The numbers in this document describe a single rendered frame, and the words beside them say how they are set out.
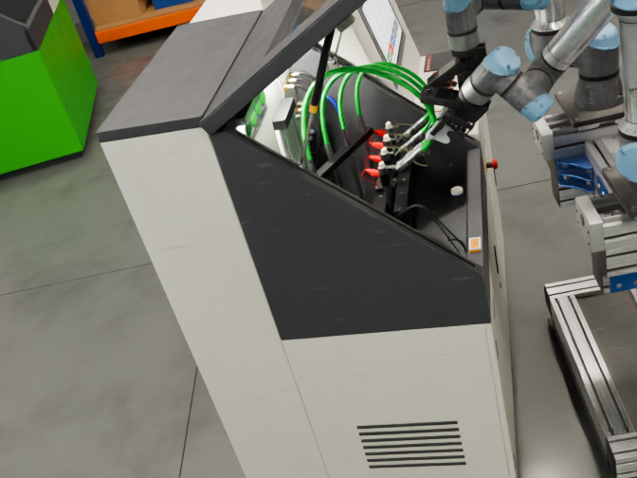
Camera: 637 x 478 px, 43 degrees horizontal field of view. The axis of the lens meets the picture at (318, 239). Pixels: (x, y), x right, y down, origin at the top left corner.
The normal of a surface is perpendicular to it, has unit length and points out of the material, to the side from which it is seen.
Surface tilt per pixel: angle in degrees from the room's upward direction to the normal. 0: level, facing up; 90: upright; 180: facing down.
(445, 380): 90
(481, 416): 90
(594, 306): 0
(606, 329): 0
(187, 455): 0
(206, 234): 90
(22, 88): 90
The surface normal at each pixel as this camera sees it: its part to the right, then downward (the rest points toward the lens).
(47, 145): 0.15, 0.52
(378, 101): -0.14, 0.58
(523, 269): -0.23, -0.81
